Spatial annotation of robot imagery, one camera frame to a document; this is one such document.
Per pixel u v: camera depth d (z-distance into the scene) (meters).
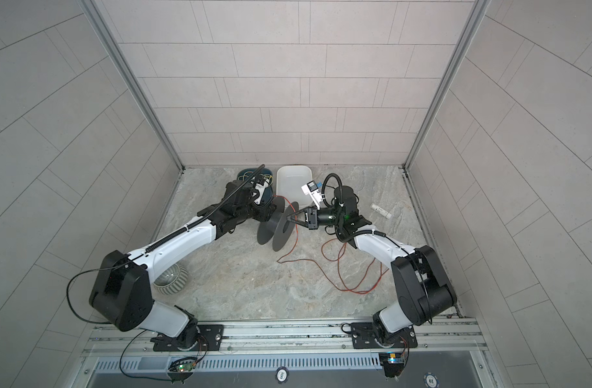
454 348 0.72
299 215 0.74
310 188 0.71
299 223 0.73
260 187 0.73
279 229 0.89
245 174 1.06
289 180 1.09
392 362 0.68
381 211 0.99
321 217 0.70
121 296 0.42
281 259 0.77
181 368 0.64
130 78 0.85
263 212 0.74
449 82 0.86
